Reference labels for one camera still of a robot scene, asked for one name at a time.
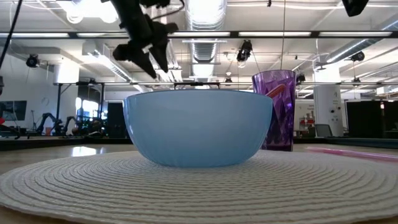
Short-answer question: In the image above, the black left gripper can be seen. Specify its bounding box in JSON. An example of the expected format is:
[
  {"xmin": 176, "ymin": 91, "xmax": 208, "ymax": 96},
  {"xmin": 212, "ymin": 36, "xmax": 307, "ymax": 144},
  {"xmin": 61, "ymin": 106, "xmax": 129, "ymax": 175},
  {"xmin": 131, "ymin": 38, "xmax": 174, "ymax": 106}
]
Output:
[{"xmin": 110, "ymin": 0, "xmax": 180, "ymax": 80}]

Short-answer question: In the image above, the pink-handled metal spoon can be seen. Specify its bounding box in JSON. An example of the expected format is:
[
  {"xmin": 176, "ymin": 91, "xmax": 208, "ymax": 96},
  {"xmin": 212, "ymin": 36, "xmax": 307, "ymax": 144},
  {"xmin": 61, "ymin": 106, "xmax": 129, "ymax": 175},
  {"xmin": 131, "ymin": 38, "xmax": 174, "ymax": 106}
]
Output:
[{"xmin": 266, "ymin": 83, "xmax": 286, "ymax": 99}]

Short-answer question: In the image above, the pink drinking straw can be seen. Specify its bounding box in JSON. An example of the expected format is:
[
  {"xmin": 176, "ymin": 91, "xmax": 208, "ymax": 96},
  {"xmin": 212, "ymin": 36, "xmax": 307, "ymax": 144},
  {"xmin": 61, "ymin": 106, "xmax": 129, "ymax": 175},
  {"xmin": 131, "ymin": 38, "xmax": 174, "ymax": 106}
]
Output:
[{"xmin": 306, "ymin": 146, "xmax": 398, "ymax": 163}]

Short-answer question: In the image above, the light blue plastic bowl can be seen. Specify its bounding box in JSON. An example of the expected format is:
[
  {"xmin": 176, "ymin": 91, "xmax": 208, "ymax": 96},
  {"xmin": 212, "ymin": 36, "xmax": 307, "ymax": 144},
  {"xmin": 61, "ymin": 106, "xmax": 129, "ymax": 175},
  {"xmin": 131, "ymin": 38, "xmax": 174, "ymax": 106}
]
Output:
[{"xmin": 123, "ymin": 89, "xmax": 274, "ymax": 168}]

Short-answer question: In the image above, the white round woven placemat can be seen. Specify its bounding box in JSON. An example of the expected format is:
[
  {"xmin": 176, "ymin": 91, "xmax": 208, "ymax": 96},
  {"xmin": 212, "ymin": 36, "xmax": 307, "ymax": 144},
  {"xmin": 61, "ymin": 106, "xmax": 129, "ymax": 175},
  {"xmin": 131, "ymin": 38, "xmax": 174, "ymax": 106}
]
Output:
[{"xmin": 0, "ymin": 149, "xmax": 398, "ymax": 224}]

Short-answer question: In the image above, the purple faceted plastic cup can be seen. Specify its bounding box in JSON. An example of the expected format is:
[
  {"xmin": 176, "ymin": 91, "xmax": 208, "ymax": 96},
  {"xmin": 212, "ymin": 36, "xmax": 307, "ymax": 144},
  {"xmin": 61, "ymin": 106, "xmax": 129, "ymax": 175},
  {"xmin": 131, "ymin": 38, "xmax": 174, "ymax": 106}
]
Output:
[{"xmin": 251, "ymin": 69, "xmax": 297, "ymax": 152}]

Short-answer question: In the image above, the grey mesh office chair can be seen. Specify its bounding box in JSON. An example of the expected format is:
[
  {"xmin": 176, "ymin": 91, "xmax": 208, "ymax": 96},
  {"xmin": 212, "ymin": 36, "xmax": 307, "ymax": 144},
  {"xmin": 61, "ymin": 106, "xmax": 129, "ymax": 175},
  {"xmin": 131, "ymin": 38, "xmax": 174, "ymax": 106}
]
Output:
[{"xmin": 314, "ymin": 123, "xmax": 333, "ymax": 138}]

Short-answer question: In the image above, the black hanging camera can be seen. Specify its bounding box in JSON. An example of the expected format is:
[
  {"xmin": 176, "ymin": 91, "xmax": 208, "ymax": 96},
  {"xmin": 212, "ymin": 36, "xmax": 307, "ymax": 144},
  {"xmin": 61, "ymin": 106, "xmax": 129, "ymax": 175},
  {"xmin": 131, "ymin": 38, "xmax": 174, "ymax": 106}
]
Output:
[{"xmin": 236, "ymin": 39, "xmax": 253, "ymax": 62}]

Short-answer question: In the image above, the black hanging cable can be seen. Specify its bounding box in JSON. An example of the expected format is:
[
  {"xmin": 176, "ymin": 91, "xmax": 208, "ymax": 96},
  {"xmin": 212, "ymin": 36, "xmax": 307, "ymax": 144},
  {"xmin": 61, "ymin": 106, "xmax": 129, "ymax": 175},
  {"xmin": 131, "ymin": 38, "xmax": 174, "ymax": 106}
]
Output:
[{"xmin": 0, "ymin": 0, "xmax": 23, "ymax": 71}]

